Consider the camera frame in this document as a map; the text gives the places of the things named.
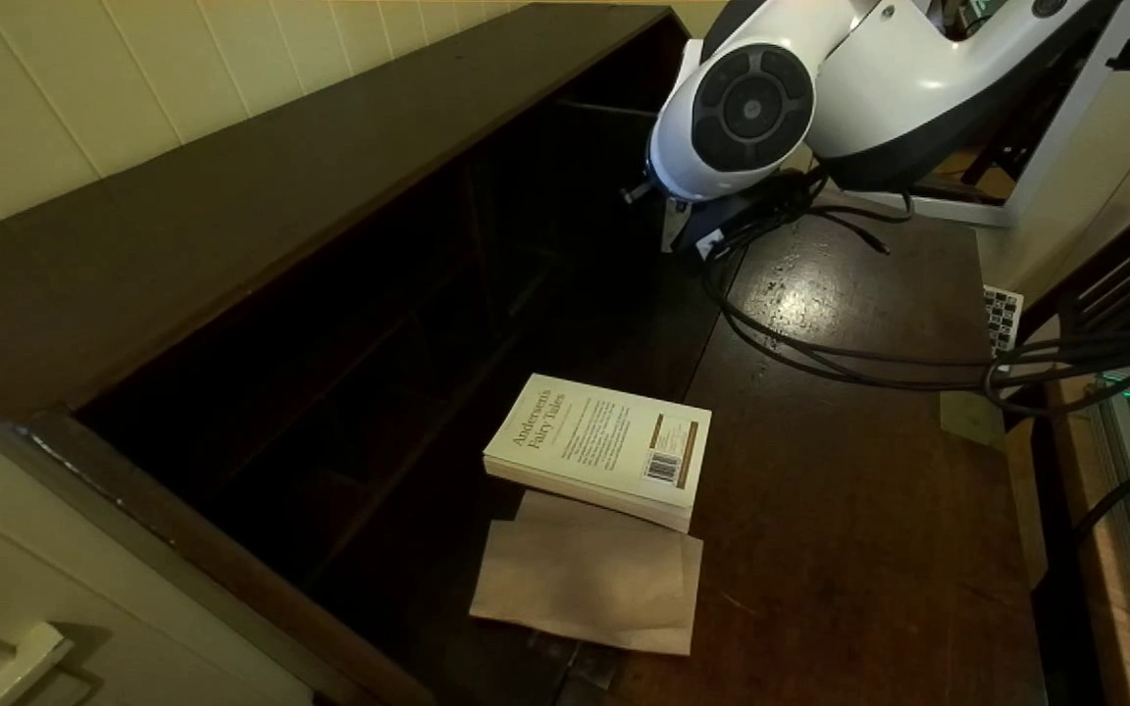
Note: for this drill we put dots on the white paperback book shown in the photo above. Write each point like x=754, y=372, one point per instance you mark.
x=599, y=444

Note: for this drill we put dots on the dark wooden dresser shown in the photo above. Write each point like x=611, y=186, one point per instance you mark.
x=282, y=346

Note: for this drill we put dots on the white perforated vent bracket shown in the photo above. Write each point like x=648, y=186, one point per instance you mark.
x=1001, y=318

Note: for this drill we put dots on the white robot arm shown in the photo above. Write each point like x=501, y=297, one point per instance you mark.
x=873, y=87

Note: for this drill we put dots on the brown paper envelope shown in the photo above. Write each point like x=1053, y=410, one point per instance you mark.
x=591, y=573

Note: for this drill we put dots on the white cabinet handle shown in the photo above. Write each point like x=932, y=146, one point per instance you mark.
x=32, y=662

